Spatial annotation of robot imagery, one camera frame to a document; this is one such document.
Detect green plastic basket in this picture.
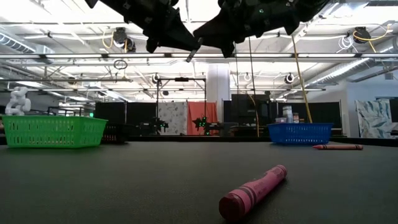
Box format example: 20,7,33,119
1,115,108,149

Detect black plastic basket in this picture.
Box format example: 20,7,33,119
101,123,129,144

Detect blue plastic basket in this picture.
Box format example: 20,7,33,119
267,122,335,146

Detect black metal rig frame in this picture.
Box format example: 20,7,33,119
154,77,208,136

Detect reddish pink crayon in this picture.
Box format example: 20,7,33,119
312,144,364,151

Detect grey patterned cloth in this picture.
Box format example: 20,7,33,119
157,101,189,136

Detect white square column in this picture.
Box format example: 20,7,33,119
206,63,231,124

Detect yellow extension cord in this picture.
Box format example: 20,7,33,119
290,35,313,124

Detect white robot figure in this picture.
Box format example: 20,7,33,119
4,86,32,116

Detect black partition panel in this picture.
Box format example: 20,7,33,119
94,101,158,136
276,101,343,129

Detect black equipment cabinet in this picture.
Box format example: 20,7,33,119
230,94,271,127

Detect black table mat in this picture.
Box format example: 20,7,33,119
0,141,398,224

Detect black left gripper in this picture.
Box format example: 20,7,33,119
102,0,201,54

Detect leaf patterned cloth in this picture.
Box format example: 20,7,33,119
354,98,398,139

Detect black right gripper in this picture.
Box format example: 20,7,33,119
193,0,301,59

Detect orange cloth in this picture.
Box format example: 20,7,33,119
186,101,218,136

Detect black hanging cable loop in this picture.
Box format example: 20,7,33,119
113,58,128,71

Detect white container stack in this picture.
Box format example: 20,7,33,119
275,105,301,124

